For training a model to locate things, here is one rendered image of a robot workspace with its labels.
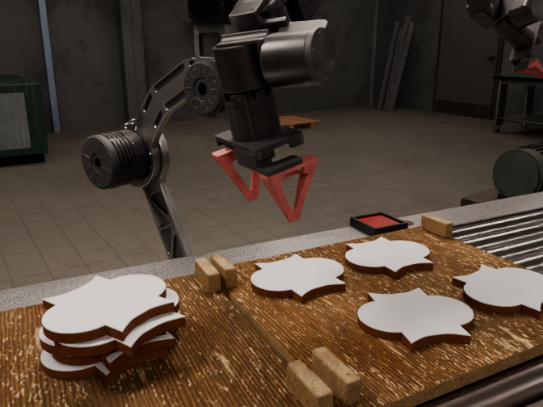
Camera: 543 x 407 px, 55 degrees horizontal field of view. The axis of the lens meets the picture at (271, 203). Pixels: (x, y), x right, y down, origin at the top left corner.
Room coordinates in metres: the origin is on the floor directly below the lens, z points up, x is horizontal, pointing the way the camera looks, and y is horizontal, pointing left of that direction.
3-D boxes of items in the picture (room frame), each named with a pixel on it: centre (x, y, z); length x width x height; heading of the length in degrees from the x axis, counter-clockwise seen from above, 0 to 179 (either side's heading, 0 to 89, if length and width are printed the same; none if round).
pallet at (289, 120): (8.09, -0.08, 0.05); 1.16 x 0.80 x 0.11; 124
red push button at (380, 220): (0.92, -0.20, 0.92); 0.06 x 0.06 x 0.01; 27
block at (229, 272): (0.65, 0.07, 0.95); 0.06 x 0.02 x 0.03; 28
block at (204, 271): (0.64, 0.09, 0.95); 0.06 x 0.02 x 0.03; 26
